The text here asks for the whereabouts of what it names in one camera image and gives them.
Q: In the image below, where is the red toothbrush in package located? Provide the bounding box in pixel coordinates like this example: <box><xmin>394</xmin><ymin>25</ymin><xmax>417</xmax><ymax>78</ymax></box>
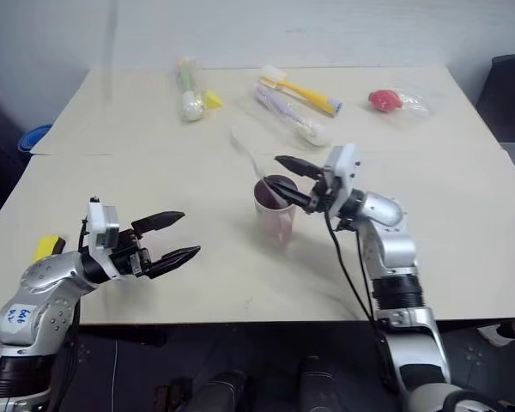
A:
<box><xmin>367</xmin><ymin>80</ymin><xmax>437</xmax><ymax>118</ymax></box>

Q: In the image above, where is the green toothbrush in clear bag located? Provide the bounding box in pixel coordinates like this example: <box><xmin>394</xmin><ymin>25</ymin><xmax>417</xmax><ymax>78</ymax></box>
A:
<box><xmin>173</xmin><ymin>57</ymin><xmax>208</xmax><ymax>124</ymax></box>

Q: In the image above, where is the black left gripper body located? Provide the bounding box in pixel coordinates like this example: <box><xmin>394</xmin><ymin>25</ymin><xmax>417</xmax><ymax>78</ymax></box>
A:
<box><xmin>109</xmin><ymin>228</ymin><xmax>152</xmax><ymax>278</ymax></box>

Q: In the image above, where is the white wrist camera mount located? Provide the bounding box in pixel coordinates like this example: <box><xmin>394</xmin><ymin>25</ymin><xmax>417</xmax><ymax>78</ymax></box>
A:
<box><xmin>84</xmin><ymin>199</ymin><xmax>128</xmax><ymax>281</ymax></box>
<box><xmin>324</xmin><ymin>144</ymin><xmax>362</xmax><ymax>221</ymax></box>

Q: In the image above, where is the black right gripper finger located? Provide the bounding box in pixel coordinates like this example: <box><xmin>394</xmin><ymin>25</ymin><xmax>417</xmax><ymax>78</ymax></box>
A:
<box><xmin>268</xmin><ymin>181</ymin><xmax>312</xmax><ymax>211</ymax></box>
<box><xmin>274</xmin><ymin>154</ymin><xmax>324</xmax><ymax>179</ymax></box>

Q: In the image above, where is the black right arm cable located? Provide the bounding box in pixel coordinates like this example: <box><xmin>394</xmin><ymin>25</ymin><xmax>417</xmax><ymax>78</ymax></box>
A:
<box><xmin>323</xmin><ymin>209</ymin><xmax>398</xmax><ymax>391</ymax></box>

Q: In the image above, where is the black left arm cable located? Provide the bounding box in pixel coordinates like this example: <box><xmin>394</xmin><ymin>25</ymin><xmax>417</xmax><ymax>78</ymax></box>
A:
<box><xmin>64</xmin><ymin>216</ymin><xmax>91</xmax><ymax>387</ymax></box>

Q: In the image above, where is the purple toothbrush in clear bag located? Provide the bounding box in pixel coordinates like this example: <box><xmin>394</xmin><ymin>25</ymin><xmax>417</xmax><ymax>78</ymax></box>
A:
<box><xmin>252</xmin><ymin>82</ymin><xmax>332</xmax><ymax>150</ymax></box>

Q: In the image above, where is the pink mug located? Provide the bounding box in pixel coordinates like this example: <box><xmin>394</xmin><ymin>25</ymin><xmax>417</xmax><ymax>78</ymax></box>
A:
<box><xmin>252</xmin><ymin>173</ymin><xmax>300</xmax><ymax>255</ymax></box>

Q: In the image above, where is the yellow sponge with dark pad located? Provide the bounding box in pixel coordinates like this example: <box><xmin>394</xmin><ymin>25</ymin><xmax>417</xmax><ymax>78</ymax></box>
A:
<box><xmin>31</xmin><ymin>233</ymin><xmax>67</xmax><ymax>264</ymax></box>

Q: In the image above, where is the white shoe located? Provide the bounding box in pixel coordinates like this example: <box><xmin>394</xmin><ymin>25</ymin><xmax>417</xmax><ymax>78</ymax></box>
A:
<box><xmin>477</xmin><ymin>320</ymin><xmax>515</xmax><ymax>347</ymax></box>

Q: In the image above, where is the black chair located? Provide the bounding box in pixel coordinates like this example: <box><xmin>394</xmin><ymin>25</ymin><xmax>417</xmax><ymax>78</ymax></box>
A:
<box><xmin>475</xmin><ymin>53</ymin><xmax>515</xmax><ymax>145</ymax></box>

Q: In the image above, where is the red round object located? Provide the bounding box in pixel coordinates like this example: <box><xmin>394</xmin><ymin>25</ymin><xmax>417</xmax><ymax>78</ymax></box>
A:
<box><xmin>367</xmin><ymin>88</ymin><xmax>403</xmax><ymax>114</ymax></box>

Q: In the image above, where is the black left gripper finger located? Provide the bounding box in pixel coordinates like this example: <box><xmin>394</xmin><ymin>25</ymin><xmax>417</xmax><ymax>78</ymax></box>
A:
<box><xmin>130</xmin><ymin>209</ymin><xmax>186</xmax><ymax>236</ymax></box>
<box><xmin>144</xmin><ymin>245</ymin><xmax>202</xmax><ymax>281</ymax></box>

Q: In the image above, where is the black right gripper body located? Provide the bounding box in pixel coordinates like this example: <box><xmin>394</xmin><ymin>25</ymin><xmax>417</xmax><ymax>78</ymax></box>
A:
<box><xmin>304</xmin><ymin>167</ymin><xmax>341</xmax><ymax>215</ymax></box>

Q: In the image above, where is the white toothbrush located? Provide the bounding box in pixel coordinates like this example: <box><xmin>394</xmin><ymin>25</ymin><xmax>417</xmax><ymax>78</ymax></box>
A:
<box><xmin>230</xmin><ymin>124</ymin><xmax>285</xmax><ymax>208</ymax></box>

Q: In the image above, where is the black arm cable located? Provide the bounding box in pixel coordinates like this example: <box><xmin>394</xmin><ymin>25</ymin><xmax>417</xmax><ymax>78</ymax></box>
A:
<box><xmin>323</xmin><ymin>209</ymin><xmax>398</xmax><ymax>391</ymax></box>
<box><xmin>64</xmin><ymin>216</ymin><xmax>91</xmax><ymax>387</ymax></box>

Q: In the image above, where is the blue bowl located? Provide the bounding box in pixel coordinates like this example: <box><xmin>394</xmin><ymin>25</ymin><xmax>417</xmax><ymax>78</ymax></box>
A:
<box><xmin>17</xmin><ymin>124</ymin><xmax>54</xmax><ymax>153</ymax></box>

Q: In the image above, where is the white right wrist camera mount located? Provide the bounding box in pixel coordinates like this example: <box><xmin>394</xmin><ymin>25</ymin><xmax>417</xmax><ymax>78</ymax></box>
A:
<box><xmin>324</xmin><ymin>144</ymin><xmax>362</xmax><ymax>221</ymax></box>

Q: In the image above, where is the yellow toothbrush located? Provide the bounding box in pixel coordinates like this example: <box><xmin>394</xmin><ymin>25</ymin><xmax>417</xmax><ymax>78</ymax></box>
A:
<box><xmin>258</xmin><ymin>64</ymin><xmax>344</xmax><ymax>119</ymax></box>

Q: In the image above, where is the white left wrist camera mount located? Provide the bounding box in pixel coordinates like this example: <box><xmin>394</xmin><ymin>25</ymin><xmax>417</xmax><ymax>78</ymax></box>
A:
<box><xmin>84</xmin><ymin>199</ymin><xmax>128</xmax><ymax>281</ymax></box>

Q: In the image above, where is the yellow wedge block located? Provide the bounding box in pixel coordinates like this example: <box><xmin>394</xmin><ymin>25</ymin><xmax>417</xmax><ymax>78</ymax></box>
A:
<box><xmin>203</xmin><ymin>88</ymin><xmax>224</xmax><ymax>110</ymax></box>

